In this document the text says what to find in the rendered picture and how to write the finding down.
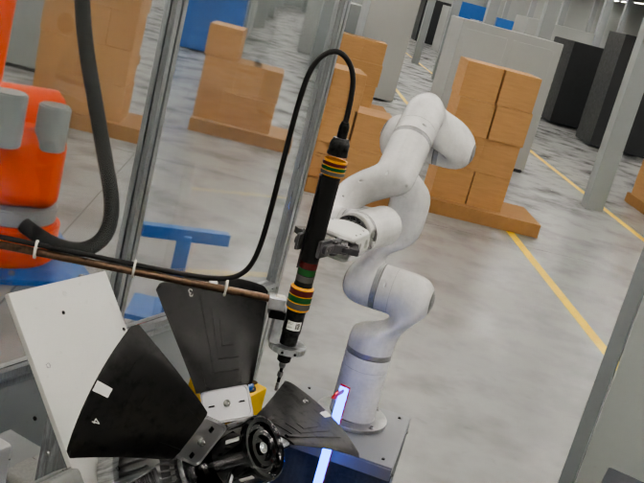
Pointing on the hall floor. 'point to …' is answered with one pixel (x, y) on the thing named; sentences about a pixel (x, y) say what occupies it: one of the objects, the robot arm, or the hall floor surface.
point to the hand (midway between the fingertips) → (312, 244)
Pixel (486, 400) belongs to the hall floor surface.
